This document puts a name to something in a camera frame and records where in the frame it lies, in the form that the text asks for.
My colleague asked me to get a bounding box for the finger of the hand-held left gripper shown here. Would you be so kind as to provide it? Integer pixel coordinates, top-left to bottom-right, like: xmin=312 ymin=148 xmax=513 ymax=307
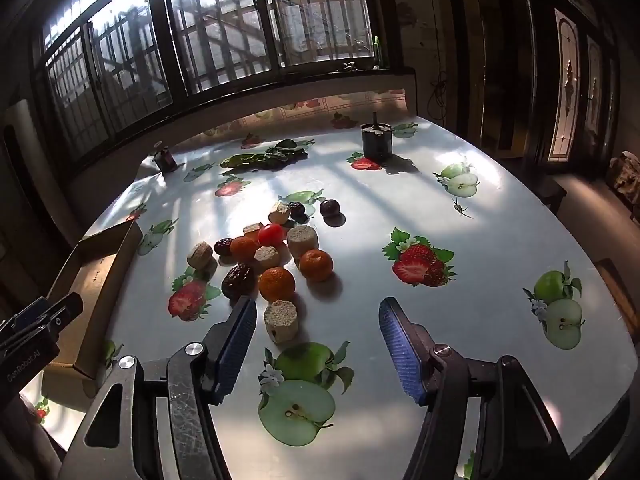
xmin=0 ymin=292 xmax=84 ymax=348
xmin=0 ymin=298 xmax=50 ymax=331

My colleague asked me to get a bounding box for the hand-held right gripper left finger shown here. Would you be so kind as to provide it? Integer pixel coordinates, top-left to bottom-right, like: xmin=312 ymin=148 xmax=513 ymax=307
xmin=59 ymin=296 xmax=258 ymax=480

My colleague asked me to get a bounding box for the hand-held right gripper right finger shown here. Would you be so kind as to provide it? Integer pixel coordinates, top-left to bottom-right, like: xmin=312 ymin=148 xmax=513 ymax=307
xmin=378 ymin=297 xmax=573 ymax=480

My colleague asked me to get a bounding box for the cardboard box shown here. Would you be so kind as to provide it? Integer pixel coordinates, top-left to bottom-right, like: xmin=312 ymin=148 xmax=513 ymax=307
xmin=41 ymin=220 xmax=144 ymax=400

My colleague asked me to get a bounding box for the large red date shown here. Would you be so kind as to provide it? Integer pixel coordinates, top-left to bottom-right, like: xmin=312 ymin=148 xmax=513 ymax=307
xmin=221 ymin=263 xmax=257 ymax=301

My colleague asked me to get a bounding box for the orange tangerine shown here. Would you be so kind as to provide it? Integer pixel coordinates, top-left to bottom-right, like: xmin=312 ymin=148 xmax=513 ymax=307
xmin=299 ymin=248 xmax=334 ymax=282
xmin=258 ymin=266 xmax=297 ymax=301

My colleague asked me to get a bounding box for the small tangerine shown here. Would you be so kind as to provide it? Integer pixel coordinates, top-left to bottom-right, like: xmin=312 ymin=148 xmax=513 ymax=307
xmin=230 ymin=235 xmax=260 ymax=263

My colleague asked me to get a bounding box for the large beige sugarcane piece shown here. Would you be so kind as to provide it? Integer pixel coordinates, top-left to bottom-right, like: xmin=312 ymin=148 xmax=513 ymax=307
xmin=287 ymin=225 xmax=319 ymax=260

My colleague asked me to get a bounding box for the person's left forearm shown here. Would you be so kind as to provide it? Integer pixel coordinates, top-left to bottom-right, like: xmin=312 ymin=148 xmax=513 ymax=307
xmin=0 ymin=395 xmax=66 ymax=480

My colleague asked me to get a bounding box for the fruit print tablecloth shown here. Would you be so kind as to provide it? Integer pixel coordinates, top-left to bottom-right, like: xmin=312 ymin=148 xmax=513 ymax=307
xmin=22 ymin=89 xmax=632 ymax=480

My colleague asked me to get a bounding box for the red tomato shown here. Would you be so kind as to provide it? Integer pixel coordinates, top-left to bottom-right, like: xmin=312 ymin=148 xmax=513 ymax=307
xmin=257 ymin=223 xmax=286 ymax=247

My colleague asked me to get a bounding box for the small dark jar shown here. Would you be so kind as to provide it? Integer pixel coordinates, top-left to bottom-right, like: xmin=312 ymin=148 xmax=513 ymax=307
xmin=151 ymin=141 xmax=178 ymax=175

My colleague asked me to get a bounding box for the green leafy vegetable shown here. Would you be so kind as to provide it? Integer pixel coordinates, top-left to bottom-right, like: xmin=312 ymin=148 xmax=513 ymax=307
xmin=219 ymin=139 xmax=316 ymax=173

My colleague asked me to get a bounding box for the black cup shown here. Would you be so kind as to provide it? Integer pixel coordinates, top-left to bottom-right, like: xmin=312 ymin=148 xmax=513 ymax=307
xmin=360 ymin=109 xmax=394 ymax=162

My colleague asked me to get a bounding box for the wooden chair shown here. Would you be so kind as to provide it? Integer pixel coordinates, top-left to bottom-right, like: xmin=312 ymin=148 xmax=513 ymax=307
xmin=594 ymin=258 xmax=640 ymax=333

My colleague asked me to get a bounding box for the brown lumpy bundle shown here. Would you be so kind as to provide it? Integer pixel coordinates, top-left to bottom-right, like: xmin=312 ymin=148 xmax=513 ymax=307
xmin=606 ymin=151 xmax=640 ymax=221

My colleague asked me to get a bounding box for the dark framed barred window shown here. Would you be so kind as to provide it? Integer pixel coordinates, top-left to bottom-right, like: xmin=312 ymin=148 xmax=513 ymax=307
xmin=30 ymin=0 xmax=406 ymax=161

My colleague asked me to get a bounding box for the stained glass door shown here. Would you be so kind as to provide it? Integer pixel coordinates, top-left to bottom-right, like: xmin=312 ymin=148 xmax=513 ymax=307
xmin=547 ymin=7 xmax=621 ymax=166

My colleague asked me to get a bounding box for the hanging dark cord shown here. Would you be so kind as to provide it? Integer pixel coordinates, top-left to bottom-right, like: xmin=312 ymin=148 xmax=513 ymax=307
xmin=427 ymin=25 xmax=451 ymax=121

